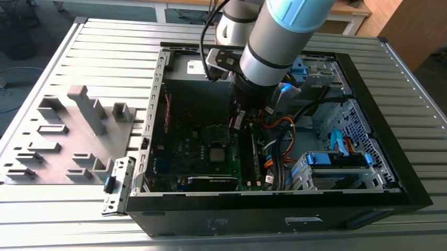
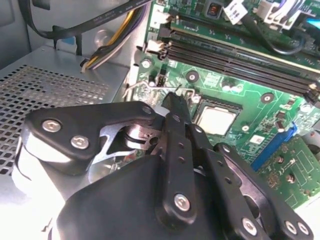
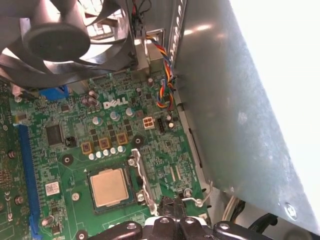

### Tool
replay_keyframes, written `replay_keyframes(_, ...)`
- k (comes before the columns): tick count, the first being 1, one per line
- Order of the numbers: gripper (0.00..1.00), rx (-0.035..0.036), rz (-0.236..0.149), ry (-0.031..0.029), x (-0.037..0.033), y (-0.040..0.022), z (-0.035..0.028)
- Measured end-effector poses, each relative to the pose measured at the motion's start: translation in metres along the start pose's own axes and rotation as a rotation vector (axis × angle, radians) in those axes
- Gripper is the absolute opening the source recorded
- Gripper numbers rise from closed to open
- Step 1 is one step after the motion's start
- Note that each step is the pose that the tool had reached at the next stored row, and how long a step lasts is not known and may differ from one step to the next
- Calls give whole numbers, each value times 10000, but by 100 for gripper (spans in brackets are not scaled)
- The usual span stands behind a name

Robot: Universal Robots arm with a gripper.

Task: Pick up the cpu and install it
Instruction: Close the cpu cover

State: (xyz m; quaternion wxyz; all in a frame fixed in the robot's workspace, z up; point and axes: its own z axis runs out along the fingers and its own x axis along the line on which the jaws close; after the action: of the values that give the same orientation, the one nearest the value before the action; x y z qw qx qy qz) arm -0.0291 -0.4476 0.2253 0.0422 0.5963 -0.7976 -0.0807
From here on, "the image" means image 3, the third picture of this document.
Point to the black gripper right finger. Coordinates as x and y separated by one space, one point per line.
190 230

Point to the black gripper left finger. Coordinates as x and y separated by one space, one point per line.
167 225

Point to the silver topped CPU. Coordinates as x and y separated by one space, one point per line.
108 188

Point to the CPU socket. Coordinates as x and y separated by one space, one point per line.
131 183

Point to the green motherboard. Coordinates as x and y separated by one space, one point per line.
160 150

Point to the grey power supply unit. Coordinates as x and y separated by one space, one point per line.
237 100

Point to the blue expansion slot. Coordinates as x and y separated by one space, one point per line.
27 175

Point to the blue port connector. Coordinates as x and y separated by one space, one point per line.
53 92

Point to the black open PC case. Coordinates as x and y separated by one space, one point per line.
156 17

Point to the black case fan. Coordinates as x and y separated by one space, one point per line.
57 42

